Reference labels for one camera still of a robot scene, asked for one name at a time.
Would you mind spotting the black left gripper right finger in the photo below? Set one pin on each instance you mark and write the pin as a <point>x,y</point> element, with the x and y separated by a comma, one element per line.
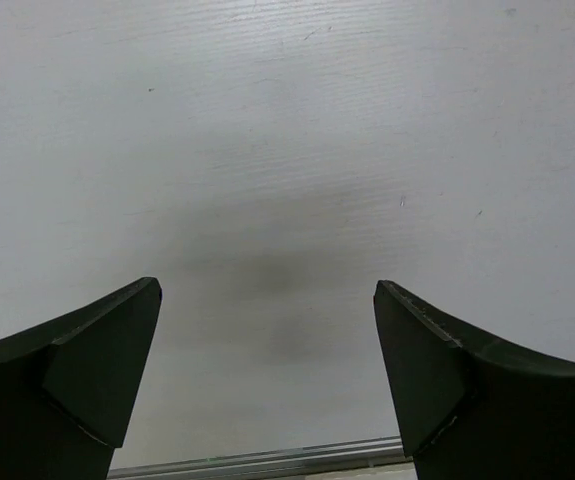
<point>469,404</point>

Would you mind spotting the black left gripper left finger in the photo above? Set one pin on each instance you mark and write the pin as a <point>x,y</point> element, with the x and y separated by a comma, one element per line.
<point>68,386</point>

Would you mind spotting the aluminium table rail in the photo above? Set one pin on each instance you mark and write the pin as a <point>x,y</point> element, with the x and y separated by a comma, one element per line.
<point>281,464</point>

